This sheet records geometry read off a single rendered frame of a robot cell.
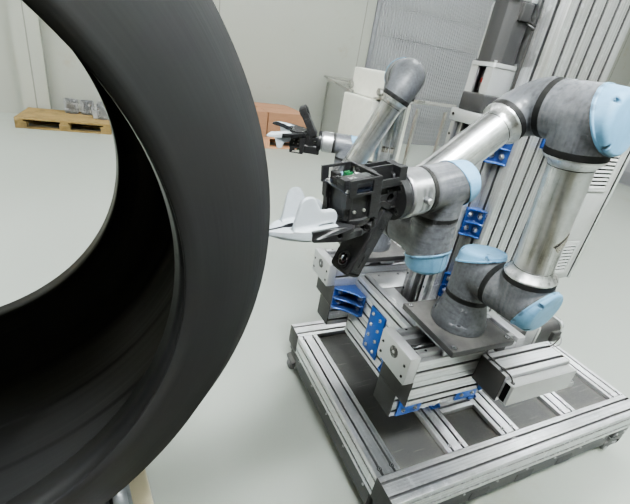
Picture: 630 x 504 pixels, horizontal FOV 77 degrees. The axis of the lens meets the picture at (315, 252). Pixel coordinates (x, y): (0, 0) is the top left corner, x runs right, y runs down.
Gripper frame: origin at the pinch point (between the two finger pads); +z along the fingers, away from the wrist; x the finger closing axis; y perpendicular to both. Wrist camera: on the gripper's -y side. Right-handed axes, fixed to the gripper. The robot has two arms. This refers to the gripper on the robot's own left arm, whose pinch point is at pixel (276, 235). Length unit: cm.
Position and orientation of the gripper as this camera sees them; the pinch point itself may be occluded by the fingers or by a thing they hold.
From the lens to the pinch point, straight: 51.6
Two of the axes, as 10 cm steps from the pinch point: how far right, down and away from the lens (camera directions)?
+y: 0.4, -8.6, -5.0
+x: 5.2, 4.5, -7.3
